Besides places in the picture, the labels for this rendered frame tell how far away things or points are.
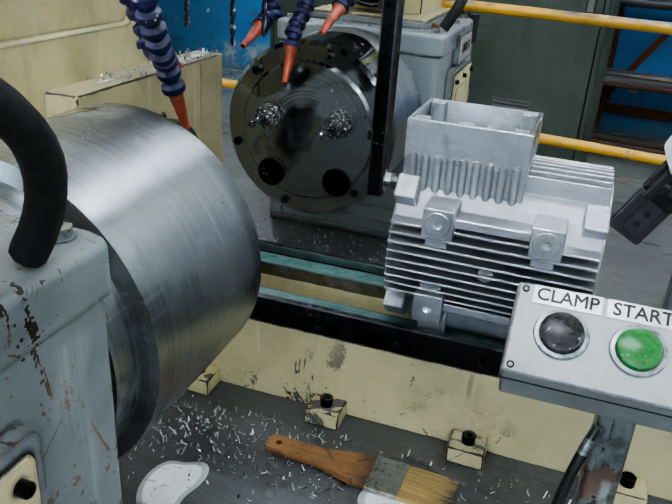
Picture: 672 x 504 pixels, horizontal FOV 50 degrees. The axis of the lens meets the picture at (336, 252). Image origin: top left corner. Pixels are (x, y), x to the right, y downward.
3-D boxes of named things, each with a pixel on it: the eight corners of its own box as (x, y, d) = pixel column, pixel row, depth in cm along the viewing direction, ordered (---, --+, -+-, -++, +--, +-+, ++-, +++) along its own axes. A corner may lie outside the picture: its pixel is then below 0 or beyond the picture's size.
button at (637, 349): (609, 371, 49) (613, 362, 47) (615, 331, 50) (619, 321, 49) (656, 382, 48) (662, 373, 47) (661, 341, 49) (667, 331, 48)
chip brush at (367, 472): (257, 458, 75) (257, 452, 75) (277, 430, 80) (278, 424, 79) (451, 520, 69) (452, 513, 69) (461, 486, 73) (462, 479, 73)
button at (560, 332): (533, 354, 50) (535, 345, 49) (541, 315, 52) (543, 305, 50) (578, 364, 50) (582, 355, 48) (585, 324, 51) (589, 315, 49)
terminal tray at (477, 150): (399, 188, 72) (406, 118, 69) (423, 160, 82) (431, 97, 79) (520, 210, 69) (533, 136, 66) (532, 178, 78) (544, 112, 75)
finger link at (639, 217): (696, 201, 60) (637, 257, 63) (693, 189, 62) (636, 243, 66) (665, 177, 60) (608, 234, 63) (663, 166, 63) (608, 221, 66)
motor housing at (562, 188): (374, 340, 75) (391, 164, 67) (418, 267, 92) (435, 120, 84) (573, 387, 70) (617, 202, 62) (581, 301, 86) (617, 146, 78)
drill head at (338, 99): (200, 217, 103) (197, 37, 93) (305, 146, 139) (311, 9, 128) (367, 251, 96) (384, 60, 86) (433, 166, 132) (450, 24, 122)
